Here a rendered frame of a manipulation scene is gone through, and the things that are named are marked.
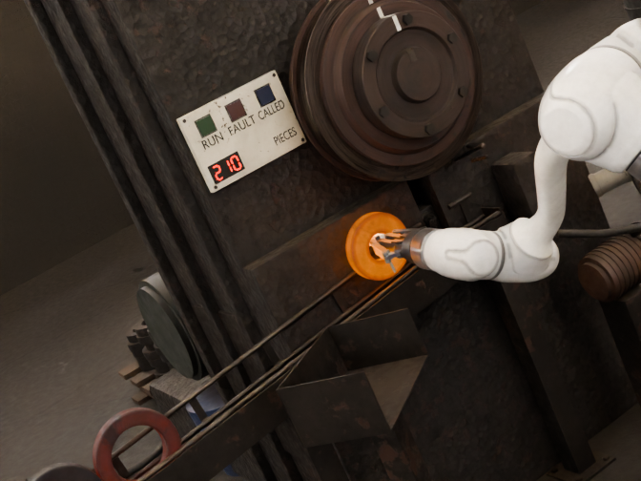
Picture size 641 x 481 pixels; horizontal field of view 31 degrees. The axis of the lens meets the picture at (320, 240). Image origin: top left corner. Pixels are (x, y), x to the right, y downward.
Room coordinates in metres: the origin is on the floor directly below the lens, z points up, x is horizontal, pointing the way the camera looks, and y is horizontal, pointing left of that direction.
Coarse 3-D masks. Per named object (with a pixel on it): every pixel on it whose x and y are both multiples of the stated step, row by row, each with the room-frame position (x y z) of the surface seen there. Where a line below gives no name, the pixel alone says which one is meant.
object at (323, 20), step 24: (336, 0) 2.56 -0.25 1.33; (312, 24) 2.58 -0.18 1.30; (312, 48) 2.52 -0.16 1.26; (312, 72) 2.51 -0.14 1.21; (480, 72) 2.67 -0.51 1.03; (312, 96) 2.50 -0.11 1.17; (480, 96) 2.66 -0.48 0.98; (312, 120) 2.52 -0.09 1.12; (336, 144) 2.50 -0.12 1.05; (456, 144) 2.62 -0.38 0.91; (360, 168) 2.51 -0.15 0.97; (384, 168) 2.54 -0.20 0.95; (408, 168) 2.56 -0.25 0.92; (432, 168) 2.58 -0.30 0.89
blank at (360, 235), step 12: (372, 216) 2.52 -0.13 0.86; (384, 216) 2.53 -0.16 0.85; (360, 228) 2.50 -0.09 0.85; (372, 228) 2.52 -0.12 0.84; (384, 228) 2.53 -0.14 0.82; (396, 228) 2.54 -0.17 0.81; (348, 240) 2.51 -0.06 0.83; (360, 240) 2.50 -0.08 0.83; (348, 252) 2.50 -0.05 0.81; (360, 252) 2.50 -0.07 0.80; (360, 264) 2.49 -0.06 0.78; (372, 264) 2.51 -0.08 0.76; (384, 264) 2.52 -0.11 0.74; (396, 264) 2.53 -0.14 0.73; (372, 276) 2.50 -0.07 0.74; (384, 276) 2.51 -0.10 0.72
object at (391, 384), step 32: (384, 320) 2.28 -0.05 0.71; (320, 352) 2.30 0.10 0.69; (352, 352) 2.34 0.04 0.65; (384, 352) 2.30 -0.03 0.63; (416, 352) 2.26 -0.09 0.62; (288, 384) 2.17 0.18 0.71; (320, 384) 2.08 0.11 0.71; (352, 384) 2.05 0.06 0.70; (384, 384) 2.22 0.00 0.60; (320, 416) 2.10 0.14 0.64; (352, 416) 2.06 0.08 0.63; (384, 416) 2.09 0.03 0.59; (384, 448) 2.19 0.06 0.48; (416, 448) 2.22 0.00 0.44; (416, 480) 2.17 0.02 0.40
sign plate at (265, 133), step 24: (240, 96) 2.58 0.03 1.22; (192, 120) 2.53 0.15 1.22; (216, 120) 2.55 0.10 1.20; (240, 120) 2.57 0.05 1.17; (264, 120) 2.59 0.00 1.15; (288, 120) 2.61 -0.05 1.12; (192, 144) 2.52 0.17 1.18; (216, 144) 2.54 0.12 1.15; (240, 144) 2.56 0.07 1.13; (264, 144) 2.58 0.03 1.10; (288, 144) 2.61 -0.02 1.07; (216, 168) 2.53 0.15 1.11
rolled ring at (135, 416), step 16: (128, 416) 2.25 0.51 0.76; (144, 416) 2.26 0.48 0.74; (160, 416) 2.27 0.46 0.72; (112, 432) 2.23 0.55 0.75; (160, 432) 2.27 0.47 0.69; (176, 432) 2.28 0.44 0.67; (96, 448) 2.22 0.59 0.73; (112, 448) 2.23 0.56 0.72; (176, 448) 2.28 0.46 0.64; (96, 464) 2.21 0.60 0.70; (112, 464) 2.22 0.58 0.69; (112, 480) 2.22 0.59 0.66; (128, 480) 2.24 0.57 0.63
